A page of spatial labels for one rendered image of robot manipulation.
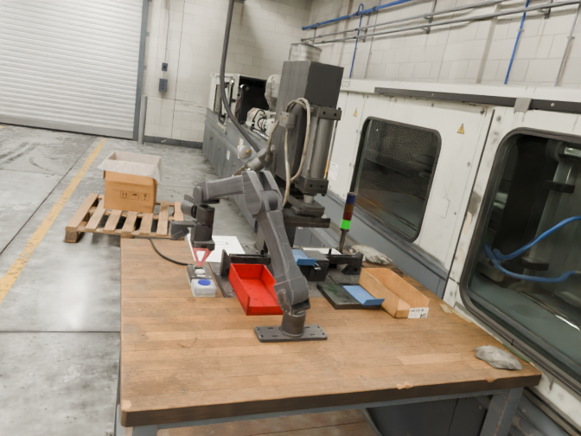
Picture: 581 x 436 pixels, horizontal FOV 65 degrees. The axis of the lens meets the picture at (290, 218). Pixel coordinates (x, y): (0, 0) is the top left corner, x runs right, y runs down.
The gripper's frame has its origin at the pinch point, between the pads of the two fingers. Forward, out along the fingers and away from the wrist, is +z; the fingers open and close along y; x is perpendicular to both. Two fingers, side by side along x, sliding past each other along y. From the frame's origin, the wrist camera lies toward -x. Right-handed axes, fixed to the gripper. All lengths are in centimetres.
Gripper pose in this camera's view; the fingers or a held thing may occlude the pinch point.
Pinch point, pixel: (200, 264)
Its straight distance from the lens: 154.8
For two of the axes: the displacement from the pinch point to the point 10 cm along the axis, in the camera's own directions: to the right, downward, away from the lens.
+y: 3.4, 2.9, -9.0
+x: 9.3, 0.5, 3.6
